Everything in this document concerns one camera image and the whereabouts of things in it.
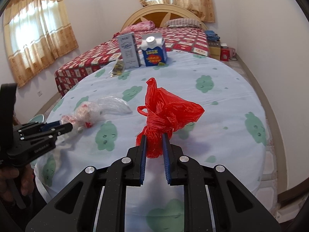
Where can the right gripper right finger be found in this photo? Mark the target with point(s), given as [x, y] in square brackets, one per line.
[173, 158]

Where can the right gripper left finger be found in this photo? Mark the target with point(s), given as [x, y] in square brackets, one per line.
[135, 175]

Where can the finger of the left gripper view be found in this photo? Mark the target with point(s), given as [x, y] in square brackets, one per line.
[55, 129]

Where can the clear plastic bag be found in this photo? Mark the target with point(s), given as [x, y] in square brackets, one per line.
[88, 113]

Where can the red plastic bag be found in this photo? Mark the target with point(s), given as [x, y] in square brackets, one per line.
[165, 113]

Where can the teal trash bin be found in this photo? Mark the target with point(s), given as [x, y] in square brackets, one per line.
[40, 118]

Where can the person's left hand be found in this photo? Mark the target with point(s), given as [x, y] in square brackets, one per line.
[7, 179]

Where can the white cloud pattern tablecloth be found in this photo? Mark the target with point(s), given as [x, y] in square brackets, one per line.
[207, 108]

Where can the small dark foil packet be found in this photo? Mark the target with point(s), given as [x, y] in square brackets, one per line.
[118, 68]

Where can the left beige curtain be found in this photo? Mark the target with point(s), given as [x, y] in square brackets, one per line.
[36, 34]

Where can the grey white carton box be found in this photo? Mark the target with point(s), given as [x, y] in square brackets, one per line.
[129, 50]

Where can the blue milk carton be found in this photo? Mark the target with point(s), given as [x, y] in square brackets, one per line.
[153, 48]

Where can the red box on floor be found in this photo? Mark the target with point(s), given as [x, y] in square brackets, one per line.
[228, 54]

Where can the pink pillow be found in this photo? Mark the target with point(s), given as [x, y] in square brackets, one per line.
[142, 26]

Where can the blue folded clothes stack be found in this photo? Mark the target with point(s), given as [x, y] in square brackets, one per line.
[211, 35]

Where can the striped pillow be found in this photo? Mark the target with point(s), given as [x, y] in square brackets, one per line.
[183, 22]

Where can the beige wooden headboard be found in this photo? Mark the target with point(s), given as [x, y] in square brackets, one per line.
[160, 14]

